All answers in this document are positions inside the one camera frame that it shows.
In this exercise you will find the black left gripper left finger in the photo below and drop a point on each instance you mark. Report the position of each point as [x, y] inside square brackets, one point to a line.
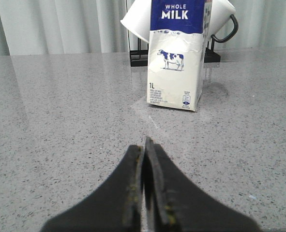
[115, 206]

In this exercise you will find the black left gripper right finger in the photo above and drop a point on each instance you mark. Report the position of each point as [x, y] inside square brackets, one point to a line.
[176, 204]

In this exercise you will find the whole milk carton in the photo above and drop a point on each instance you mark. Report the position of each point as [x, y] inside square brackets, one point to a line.
[176, 52]

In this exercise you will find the white enamel mug left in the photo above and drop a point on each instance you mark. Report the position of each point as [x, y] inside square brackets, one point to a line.
[138, 19]

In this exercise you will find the white enamel mug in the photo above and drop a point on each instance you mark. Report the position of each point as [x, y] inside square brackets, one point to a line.
[221, 12]
[138, 19]

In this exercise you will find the white enamel mug right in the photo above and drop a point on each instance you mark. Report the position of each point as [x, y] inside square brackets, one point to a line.
[221, 12]

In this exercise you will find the pale curtain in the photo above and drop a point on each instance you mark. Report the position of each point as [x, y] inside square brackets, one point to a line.
[36, 27]

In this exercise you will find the black wire mug rack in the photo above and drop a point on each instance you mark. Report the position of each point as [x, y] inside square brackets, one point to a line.
[138, 56]

